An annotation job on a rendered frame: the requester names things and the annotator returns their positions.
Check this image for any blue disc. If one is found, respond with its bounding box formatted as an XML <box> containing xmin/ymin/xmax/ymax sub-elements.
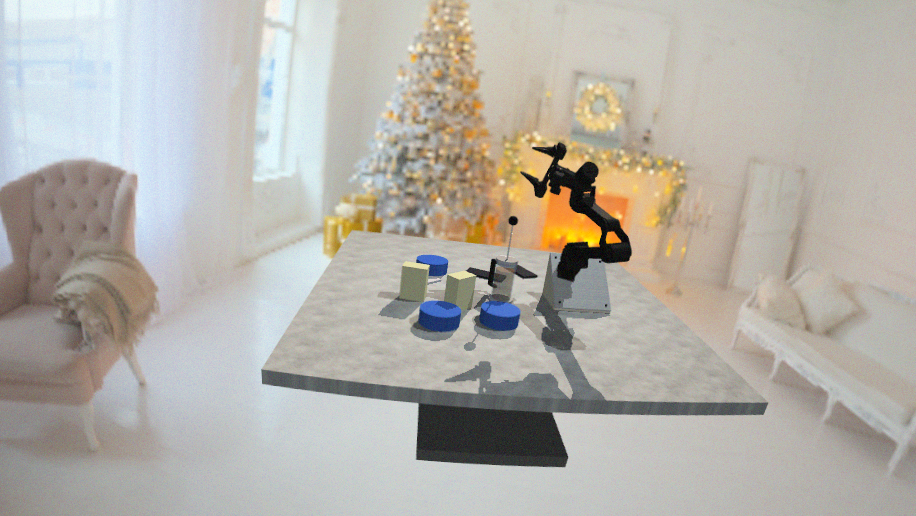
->
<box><xmin>418</xmin><ymin>301</ymin><xmax>461</xmax><ymax>331</ymax></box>
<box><xmin>479</xmin><ymin>301</ymin><xmax>520</xmax><ymax>331</ymax></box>
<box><xmin>416</xmin><ymin>255</ymin><xmax>448</xmax><ymax>276</ymax></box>

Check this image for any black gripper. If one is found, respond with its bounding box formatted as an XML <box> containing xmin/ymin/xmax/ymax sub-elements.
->
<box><xmin>520</xmin><ymin>142</ymin><xmax>574</xmax><ymax>198</ymax></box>

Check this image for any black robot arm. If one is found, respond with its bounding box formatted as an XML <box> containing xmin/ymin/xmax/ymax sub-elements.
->
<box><xmin>548</xmin><ymin>162</ymin><xmax>632</xmax><ymax>282</ymax></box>

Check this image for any glass french press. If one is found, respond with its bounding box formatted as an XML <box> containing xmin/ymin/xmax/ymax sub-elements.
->
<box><xmin>488</xmin><ymin>216</ymin><xmax>519</xmax><ymax>304</ymax></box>

